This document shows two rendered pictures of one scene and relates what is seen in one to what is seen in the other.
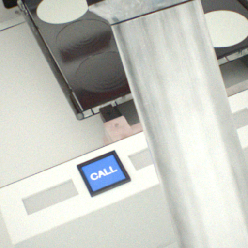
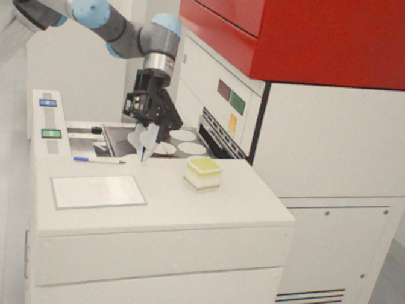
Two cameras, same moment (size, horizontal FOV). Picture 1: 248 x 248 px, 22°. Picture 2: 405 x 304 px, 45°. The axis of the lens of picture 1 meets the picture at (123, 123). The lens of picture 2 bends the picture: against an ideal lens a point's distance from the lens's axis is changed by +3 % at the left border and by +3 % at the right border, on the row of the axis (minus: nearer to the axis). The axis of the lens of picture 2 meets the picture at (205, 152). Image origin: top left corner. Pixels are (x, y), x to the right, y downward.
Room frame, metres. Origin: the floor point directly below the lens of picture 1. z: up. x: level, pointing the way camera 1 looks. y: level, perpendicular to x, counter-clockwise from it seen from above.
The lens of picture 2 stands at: (0.86, -1.57, 1.57)
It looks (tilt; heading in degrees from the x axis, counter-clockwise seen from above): 24 degrees down; 82
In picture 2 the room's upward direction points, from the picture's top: 11 degrees clockwise
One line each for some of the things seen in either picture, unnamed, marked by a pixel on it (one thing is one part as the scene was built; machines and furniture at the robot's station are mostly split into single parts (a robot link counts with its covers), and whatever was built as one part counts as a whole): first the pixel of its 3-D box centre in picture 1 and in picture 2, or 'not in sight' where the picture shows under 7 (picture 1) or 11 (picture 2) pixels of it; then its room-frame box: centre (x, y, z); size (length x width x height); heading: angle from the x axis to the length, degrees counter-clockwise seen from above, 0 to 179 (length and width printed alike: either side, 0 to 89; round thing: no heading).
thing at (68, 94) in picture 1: (46, 53); (150, 127); (0.88, 0.11, 0.90); 0.37 x 0.01 x 0.01; 14
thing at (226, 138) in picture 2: not in sight; (221, 132); (1.14, 0.00, 0.96); 0.44 x 0.01 x 0.02; 104
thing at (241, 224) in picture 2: not in sight; (160, 210); (0.93, -0.46, 0.89); 0.62 x 0.35 x 0.14; 14
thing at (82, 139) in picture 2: not in sight; (81, 139); (0.66, -0.07, 0.89); 0.08 x 0.03 x 0.03; 14
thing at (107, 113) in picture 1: (109, 116); (96, 129); (0.70, 0.02, 0.90); 0.04 x 0.02 x 0.03; 14
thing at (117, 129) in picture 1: (124, 141); (78, 129); (0.64, 0.00, 0.89); 0.08 x 0.03 x 0.03; 14
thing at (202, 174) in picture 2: not in sight; (202, 174); (1.03, -0.43, 1.00); 0.07 x 0.07 x 0.07; 29
